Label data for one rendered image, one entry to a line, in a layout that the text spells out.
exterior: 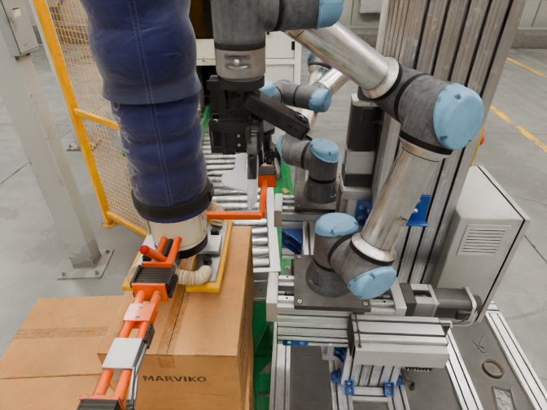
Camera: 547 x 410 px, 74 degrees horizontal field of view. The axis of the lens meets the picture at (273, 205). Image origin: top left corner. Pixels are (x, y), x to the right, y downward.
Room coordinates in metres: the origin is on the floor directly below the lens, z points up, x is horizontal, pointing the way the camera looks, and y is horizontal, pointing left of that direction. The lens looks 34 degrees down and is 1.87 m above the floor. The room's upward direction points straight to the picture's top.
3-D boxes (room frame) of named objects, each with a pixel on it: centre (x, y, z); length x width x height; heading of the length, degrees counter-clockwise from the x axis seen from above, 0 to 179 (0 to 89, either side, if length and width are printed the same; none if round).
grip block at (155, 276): (0.67, 0.31, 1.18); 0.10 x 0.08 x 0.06; 89
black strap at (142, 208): (0.92, 0.30, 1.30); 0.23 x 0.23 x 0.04
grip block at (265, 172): (1.21, 0.03, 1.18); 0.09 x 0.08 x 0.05; 89
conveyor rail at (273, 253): (2.47, 0.05, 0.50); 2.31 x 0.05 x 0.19; 3
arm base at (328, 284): (0.81, -0.18, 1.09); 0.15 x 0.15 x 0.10
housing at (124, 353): (0.45, 0.31, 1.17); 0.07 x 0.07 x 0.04; 89
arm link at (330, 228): (0.81, -0.18, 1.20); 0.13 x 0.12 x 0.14; 23
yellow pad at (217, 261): (0.91, 0.20, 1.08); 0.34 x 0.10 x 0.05; 179
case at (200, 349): (0.91, 0.30, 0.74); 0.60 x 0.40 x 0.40; 179
